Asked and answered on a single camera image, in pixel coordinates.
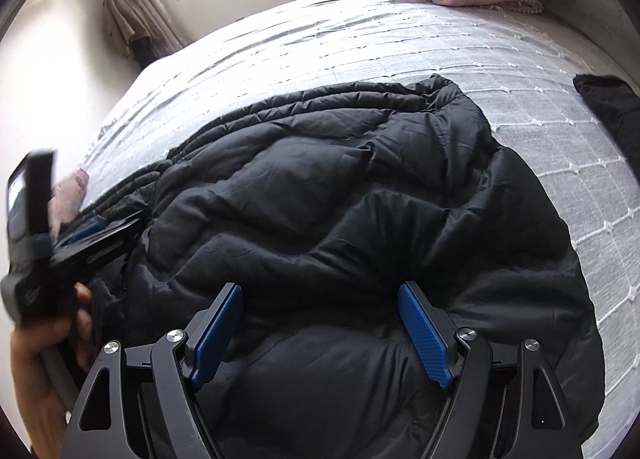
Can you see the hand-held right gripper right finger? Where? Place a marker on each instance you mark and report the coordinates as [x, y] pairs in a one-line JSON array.
[[427, 339]]

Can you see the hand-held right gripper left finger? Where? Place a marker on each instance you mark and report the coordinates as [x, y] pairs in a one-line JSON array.
[[215, 339]]

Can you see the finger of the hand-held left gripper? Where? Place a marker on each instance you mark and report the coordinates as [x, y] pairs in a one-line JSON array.
[[95, 239]]

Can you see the black puffer jacket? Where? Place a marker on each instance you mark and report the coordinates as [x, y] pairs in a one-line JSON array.
[[325, 219]]

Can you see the person's left hand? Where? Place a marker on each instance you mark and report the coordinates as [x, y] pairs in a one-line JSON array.
[[35, 379]]

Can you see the dark cloth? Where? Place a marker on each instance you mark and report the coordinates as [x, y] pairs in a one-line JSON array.
[[610, 109]]

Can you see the grey quilted headboard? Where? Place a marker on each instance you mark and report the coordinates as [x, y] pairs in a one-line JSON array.
[[600, 4]]

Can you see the hanging olive coat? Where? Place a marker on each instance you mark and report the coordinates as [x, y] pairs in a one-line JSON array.
[[122, 21]]

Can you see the bed with grey lattice coverlet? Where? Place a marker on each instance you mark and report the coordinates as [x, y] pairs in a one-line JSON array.
[[350, 49]]

